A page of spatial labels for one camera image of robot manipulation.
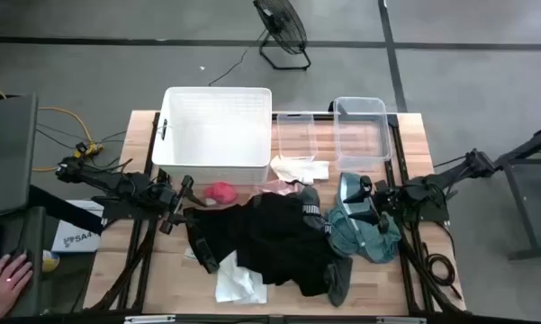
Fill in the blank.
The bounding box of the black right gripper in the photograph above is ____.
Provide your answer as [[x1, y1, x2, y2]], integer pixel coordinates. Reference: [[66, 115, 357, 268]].
[[341, 175, 402, 235]]

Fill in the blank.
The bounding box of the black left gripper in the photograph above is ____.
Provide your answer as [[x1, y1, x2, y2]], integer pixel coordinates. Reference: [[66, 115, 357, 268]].
[[155, 175, 208, 235]]

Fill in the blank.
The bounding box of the red cloth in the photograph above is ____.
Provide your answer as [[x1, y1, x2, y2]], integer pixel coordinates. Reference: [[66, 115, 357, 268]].
[[203, 181, 239, 206]]

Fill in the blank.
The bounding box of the teal garment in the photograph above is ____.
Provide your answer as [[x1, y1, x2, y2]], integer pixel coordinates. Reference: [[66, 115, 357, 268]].
[[326, 172, 402, 265]]

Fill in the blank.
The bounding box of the plain white cloth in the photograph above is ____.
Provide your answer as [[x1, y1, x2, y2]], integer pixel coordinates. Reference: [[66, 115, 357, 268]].
[[269, 155, 330, 186]]

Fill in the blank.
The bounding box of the dark navy cloth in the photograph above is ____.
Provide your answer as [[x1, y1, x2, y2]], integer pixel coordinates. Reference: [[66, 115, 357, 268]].
[[322, 255, 355, 308]]

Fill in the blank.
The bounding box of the large black garment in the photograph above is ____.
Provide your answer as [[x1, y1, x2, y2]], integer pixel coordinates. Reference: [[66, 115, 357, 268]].
[[183, 191, 343, 298]]

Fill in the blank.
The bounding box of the light pink cloth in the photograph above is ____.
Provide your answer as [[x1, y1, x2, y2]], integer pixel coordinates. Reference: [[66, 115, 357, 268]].
[[251, 178, 305, 197]]

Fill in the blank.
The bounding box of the large clear plastic bin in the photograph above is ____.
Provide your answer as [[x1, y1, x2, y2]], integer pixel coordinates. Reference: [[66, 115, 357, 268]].
[[332, 96, 392, 172]]

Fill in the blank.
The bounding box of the white plastic laundry basket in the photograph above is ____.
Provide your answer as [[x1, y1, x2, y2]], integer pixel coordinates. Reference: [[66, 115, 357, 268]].
[[151, 85, 274, 186]]

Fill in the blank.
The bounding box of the white cloth with spots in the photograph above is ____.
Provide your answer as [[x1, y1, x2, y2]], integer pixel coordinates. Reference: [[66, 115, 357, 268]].
[[214, 249, 269, 305]]

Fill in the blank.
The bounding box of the small clear plastic bin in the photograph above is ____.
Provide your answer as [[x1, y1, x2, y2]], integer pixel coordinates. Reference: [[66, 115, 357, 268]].
[[276, 112, 319, 163]]

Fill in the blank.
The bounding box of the white cardboard box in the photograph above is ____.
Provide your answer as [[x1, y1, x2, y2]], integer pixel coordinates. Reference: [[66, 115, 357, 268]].
[[51, 200, 104, 254]]

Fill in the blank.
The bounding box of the silver aluminium bar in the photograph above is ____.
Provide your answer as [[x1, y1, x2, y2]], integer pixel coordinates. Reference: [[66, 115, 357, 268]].
[[124, 314, 176, 324], [376, 316, 428, 324]]

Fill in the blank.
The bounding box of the yellow round object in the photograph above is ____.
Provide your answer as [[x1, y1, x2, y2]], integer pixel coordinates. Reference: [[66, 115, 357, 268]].
[[41, 249, 60, 274]]

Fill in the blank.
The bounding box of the dark grey desk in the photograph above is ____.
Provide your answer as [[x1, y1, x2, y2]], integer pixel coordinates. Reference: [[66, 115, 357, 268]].
[[0, 184, 104, 319]]

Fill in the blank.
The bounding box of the black metal stand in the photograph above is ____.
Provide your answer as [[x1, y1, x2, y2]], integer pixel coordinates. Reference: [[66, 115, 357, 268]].
[[481, 123, 541, 262]]

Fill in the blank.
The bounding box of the dark grey monitor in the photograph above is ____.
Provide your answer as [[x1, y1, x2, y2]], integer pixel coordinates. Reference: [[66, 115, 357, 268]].
[[0, 93, 40, 221]]

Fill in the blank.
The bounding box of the person's hand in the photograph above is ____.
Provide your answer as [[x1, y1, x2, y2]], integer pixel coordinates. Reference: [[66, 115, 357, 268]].
[[0, 252, 34, 320]]

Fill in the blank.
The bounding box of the black floor fan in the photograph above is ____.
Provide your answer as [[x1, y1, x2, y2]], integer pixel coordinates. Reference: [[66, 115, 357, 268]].
[[252, 0, 312, 72]]

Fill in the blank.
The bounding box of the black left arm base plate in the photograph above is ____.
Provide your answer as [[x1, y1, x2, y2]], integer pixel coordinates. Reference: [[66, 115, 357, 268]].
[[92, 195, 170, 225]]

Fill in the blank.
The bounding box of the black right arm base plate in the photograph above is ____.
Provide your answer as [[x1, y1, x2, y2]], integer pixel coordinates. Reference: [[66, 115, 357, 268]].
[[400, 193, 451, 225]]

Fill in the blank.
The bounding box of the black metal table frame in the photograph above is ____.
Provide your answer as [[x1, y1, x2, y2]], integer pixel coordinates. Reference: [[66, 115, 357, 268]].
[[83, 110, 467, 324]]

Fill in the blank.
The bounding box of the coiled black cable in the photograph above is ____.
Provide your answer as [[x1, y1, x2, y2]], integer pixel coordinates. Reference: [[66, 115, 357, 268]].
[[420, 240, 463, 301]]

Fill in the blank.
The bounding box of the yellow extension cable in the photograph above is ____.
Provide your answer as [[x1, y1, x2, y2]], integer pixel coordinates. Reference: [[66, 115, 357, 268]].
[[0, 76, 104, 175]]

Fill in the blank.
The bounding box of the black fan cable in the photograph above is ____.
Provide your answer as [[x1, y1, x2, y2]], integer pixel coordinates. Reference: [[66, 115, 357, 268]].
[[207, 29, 269, 87]]

